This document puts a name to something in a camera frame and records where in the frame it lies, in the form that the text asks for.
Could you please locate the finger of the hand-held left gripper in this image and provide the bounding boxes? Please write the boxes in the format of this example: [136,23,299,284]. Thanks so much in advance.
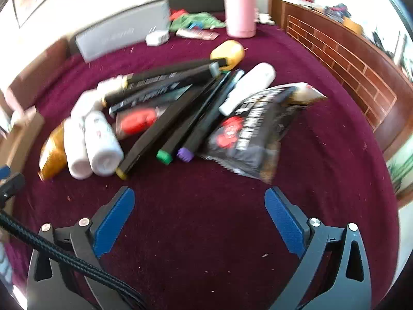
[0,165,26,201]

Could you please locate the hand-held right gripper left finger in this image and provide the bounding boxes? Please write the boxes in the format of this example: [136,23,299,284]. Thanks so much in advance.
[26,186,135,310]

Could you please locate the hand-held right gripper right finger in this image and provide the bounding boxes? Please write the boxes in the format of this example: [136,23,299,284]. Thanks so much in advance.
[265,186,371,310]

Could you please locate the cardboard box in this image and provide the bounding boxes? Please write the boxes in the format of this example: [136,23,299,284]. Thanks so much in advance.
[0,106,45,172]

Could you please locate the yellow snack packet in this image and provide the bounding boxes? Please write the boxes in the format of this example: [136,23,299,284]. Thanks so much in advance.
[39,122,70,180]

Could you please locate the white bottle red label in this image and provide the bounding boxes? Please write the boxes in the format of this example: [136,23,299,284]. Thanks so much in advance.
[84,111,124,177]

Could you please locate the black snack packet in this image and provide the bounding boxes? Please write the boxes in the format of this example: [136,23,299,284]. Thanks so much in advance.
[198,83,328,183]

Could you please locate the black marker white print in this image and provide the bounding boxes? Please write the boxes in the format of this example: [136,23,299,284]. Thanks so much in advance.
[109,87,181,117]

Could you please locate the white spray bottle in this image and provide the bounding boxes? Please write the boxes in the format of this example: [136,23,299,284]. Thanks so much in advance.
[219,63,277,115]

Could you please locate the teal cartoon tissue pack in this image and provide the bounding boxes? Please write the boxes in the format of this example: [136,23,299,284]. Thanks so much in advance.
[155,84,193,110]

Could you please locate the red item clear packet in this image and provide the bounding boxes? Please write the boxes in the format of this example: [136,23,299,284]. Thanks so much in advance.
[115,108,159,140]

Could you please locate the brown armchair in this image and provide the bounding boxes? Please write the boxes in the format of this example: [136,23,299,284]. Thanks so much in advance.
[6,36,76,104]

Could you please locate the black marker green cap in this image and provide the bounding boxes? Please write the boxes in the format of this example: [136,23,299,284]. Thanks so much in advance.
[156,72,232,165]

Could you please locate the black marker purple cap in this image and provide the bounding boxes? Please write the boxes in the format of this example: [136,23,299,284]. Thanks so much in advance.
[176,69,245,162]

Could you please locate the wooden panelled cabinet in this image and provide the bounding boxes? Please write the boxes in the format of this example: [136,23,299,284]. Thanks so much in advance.
[273,0,413,207]

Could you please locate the grey long box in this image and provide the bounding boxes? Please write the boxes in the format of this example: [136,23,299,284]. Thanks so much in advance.
[75,0,171,63]

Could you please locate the small white adapter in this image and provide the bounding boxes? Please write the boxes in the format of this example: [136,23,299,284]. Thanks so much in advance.
[145,30,170,47]

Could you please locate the pink flat packet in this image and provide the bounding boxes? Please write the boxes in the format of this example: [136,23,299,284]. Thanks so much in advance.
[176,27,220,41]

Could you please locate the pink bottle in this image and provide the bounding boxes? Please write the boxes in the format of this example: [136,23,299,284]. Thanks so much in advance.
[223,0,257,38]

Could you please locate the black sofa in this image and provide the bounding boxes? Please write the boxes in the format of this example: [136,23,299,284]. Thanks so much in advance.
[169,0,226,14]

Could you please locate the black braided cable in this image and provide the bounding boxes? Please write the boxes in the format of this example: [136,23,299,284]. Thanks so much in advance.
[0,210,146,310]

